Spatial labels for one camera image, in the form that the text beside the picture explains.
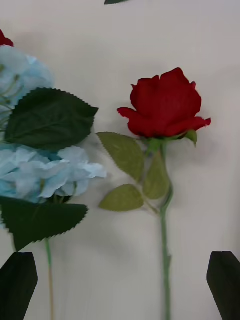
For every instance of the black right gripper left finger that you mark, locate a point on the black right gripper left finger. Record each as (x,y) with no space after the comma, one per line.
(16,287)

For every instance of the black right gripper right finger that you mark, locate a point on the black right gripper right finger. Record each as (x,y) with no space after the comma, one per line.
(226,282)

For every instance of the pale blue flower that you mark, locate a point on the pale blue flower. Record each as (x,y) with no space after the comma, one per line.
(50,175)
(47,120)

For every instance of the red rose with green stem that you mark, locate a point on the red rose with green stem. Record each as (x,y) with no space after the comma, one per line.
(165,105)
(4,41)

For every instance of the loose green leaf twig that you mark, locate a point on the loose green leaf twig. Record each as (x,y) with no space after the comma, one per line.
(113,1)

